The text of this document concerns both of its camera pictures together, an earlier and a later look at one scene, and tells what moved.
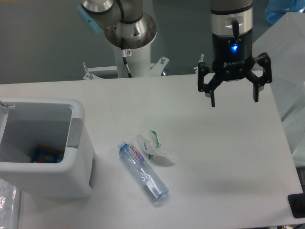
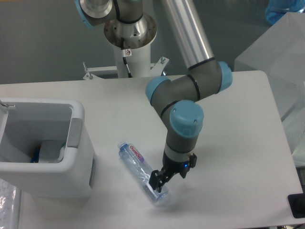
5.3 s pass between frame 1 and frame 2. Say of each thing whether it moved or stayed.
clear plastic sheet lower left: stayed
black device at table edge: stayed
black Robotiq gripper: moved
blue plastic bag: stayed
